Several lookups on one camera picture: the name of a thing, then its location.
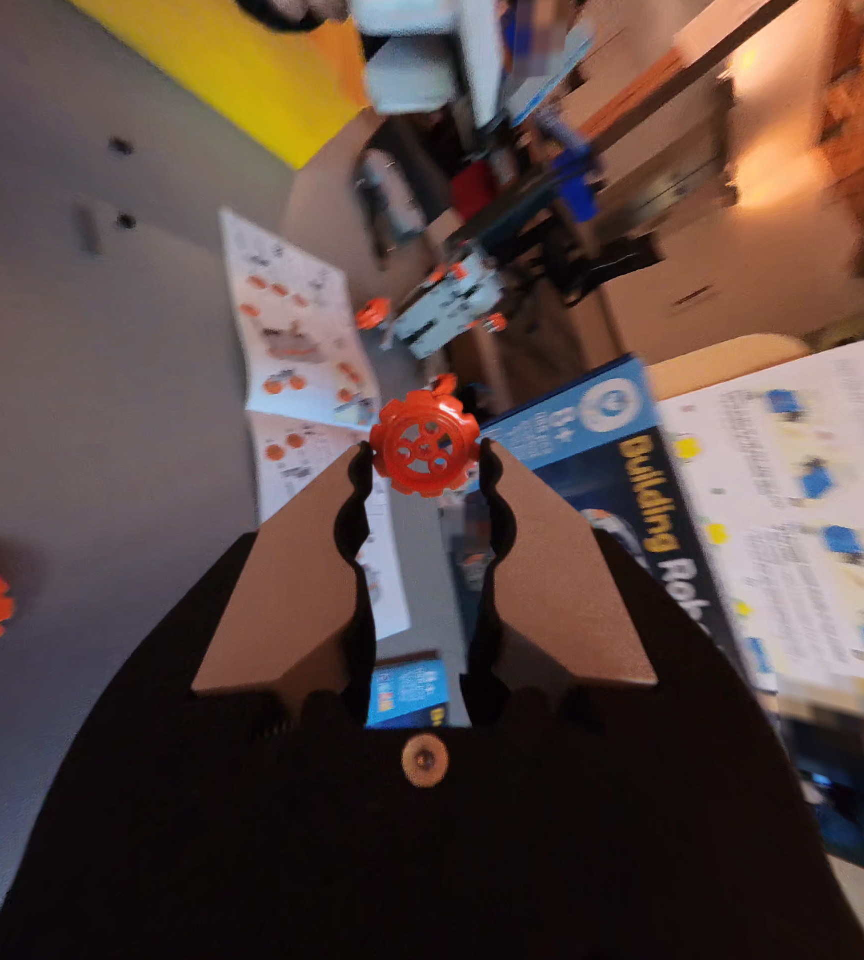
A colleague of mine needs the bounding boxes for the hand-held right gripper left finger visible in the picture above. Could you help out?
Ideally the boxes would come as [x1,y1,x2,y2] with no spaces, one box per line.
[192,441,374,727]

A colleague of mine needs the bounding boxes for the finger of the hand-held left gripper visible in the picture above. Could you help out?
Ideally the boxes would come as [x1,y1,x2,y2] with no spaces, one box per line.
[454,0,509,129]

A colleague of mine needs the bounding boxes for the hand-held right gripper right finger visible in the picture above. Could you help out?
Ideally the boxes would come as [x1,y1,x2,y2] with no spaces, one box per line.
[463,438,659,727]

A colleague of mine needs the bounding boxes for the orange round wheel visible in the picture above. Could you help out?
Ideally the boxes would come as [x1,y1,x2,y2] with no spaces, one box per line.
[369,388,482,498]

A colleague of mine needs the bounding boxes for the grey orange brick robot model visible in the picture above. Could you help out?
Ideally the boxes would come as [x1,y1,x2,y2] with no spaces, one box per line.
[355,251,509,361]

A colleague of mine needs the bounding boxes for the white printed task sheet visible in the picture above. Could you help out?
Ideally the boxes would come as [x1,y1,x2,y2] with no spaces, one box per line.
[657,333,864,687]

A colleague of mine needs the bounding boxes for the grey desk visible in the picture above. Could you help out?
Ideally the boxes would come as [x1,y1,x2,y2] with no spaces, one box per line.
[0,0,478,960]

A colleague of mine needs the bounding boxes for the grey remote controller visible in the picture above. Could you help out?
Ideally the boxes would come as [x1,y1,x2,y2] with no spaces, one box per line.
[360,148,425,241]

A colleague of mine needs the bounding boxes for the red bag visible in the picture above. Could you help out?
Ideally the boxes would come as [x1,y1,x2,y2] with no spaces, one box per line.
[450,161,498,216]

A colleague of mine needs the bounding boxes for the blue kit manual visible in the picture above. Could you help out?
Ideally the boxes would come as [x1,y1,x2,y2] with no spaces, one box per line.
[366,652,451,729]

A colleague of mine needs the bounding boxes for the yellow plastic bin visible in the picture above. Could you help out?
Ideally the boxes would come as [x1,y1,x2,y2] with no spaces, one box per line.
[72,0,370,171]

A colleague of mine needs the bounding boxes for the blue storage bin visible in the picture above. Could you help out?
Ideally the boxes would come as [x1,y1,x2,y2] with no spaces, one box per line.
[552,146,599,222]

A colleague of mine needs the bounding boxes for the blue robot kit box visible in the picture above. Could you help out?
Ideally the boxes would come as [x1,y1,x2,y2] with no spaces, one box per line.
[439,354,748,676]

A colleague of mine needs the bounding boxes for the white open instruction booklet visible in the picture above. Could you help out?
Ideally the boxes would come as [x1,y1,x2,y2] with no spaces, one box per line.
[218,208,412,642]

